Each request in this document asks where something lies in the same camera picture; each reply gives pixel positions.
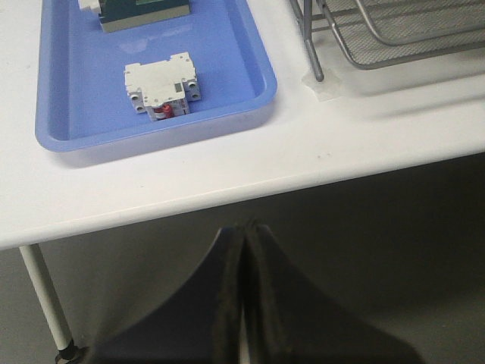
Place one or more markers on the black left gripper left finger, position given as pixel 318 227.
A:
pixel 200 323

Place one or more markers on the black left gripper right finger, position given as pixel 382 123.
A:
pixel 290 320

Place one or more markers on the white table leg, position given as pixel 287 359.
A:
pixel 68 351

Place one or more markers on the clear tape patch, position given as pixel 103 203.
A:
pixel 328 89

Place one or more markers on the blue plastic tray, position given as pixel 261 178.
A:
pixel 82 100

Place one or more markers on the bottom silver mesh tray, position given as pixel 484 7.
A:
pixel 417 41

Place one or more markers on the green terminal block module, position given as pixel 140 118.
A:
pixel 125 14

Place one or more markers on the silver rack frame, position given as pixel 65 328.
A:
pixel 312 49

